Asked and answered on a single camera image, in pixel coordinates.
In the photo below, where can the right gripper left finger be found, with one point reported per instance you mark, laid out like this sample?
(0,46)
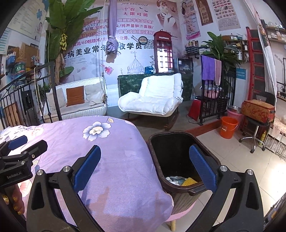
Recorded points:
(43,210)

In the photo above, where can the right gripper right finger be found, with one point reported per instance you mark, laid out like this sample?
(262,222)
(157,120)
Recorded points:
(245,212)

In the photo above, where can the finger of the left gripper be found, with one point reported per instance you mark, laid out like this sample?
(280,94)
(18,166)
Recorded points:
(10,145)
(32,152)

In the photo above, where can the dark brown trash bin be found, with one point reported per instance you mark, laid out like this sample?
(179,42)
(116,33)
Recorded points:
(170,154)

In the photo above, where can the hand with yellow nails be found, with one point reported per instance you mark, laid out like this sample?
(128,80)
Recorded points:
(18,204)

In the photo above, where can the orange brown cushion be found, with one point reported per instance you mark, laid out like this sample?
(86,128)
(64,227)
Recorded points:
(75,96)

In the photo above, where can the white wicker swing sofa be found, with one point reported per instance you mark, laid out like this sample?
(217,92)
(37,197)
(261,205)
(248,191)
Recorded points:
(94,94)

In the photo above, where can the pink round stool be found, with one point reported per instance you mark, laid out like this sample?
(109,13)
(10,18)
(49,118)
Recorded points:
(172,219)

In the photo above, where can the purple floral bed sheet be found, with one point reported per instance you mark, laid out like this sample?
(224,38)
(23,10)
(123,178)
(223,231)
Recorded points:
(124,192)

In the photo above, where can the orange plastic bucket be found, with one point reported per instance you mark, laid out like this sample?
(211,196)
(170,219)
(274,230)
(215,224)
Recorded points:
(228,127)

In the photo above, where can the chrome swivel stool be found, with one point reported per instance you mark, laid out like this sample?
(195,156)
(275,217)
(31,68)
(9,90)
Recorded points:
(254,138)

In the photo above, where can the pink plastic basin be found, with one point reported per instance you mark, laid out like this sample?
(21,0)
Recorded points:
(235,112)

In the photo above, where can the red patterned suitcase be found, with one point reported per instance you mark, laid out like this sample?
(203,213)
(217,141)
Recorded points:
(258,110)

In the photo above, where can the green patterned cabinet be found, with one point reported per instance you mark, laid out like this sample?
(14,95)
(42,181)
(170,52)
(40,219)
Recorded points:
(132,83)

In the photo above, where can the red electric heater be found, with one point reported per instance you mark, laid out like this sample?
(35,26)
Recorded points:
(194,110)

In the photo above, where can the black metal railing rack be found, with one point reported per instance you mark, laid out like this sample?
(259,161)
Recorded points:
(215,99)

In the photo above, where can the purple tied curtain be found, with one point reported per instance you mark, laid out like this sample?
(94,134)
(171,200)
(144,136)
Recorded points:
(112,43)

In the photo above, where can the white padded rocking chair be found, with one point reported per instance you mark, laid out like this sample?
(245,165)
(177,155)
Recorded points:
(159,96)

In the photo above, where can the large banana plant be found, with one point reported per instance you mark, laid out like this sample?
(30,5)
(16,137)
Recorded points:
(65,25)

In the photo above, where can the red ladder shelf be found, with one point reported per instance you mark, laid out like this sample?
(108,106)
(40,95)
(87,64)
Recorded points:
(256,59)

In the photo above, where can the pink towel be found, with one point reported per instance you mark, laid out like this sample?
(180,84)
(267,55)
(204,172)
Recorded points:
(217,72)

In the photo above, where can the purple towel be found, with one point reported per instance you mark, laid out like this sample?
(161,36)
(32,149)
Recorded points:
(208,68)

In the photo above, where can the red telephone booth cabinet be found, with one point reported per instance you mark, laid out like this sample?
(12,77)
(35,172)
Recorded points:
(163,52)

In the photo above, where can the green potted plant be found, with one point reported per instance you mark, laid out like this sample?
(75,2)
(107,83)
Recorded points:
(218,49)

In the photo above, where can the black metal bed frame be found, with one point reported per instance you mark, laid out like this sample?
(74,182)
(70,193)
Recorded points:
(31,99)

